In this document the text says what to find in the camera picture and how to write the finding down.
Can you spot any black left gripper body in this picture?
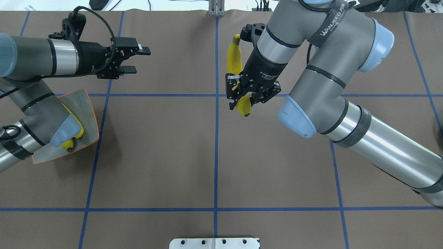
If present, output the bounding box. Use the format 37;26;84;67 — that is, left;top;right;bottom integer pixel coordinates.
48;13;135;78

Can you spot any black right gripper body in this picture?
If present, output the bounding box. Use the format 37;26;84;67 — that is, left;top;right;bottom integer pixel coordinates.
240;24;281;93

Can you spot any yellow banana back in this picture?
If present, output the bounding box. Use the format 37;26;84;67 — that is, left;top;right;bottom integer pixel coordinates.
226;34;252;117

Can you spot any yellow banana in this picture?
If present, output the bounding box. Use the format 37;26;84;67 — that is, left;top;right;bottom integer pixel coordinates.
226;34;252;117
63;104;84;138
61;138;75;153

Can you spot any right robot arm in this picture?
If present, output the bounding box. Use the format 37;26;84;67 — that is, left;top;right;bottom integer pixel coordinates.
226;0;443;208

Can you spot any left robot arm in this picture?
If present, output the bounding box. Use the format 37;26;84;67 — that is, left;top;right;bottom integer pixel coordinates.
0;6;151;172

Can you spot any grey square ceramic plate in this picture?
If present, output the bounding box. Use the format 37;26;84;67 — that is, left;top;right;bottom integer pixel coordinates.
32;89;99;164

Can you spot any brown table mat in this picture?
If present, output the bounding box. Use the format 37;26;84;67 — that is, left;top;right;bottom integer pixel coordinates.
0;9;442;249

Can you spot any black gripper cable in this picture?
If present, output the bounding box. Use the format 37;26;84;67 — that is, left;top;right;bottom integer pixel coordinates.
0;6;117;140

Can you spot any aluminium frame post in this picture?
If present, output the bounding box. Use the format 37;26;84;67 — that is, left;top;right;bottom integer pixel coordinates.
208;0;226;17

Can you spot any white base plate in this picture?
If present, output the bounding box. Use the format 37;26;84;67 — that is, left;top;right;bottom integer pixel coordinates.
169;237;261;249

